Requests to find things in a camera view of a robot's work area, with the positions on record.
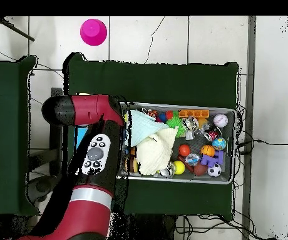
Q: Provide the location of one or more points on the wooden box with three holes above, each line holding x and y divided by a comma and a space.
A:
80, 136

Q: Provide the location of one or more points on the dark green side table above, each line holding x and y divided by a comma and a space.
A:
3, 125

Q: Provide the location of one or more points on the orange basketball toy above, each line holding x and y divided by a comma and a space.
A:
207, 150

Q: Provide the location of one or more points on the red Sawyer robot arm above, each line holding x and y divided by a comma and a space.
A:
89, 110

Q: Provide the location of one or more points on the plain yellow ball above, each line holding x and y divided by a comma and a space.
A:
179, 167

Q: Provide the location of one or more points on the green spiky ball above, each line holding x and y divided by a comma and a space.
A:
175, 123

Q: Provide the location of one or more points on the cream knitted cloth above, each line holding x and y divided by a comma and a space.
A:
154, 152

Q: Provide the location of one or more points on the pink plastic cup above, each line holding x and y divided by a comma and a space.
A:
93, 32

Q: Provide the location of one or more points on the orange plastic tray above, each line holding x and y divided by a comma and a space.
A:
193, 113

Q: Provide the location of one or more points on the white baseball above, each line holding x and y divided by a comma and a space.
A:
220, 120

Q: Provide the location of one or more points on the light blue muslin cloth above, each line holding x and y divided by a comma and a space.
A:
144, 127

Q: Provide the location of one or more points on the black and white soccer ball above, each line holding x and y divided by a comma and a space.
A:
214, 170

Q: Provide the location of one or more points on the globe print ball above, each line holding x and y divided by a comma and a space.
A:
219, 143

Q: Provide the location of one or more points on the red rubber ball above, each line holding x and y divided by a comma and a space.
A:
184, 150

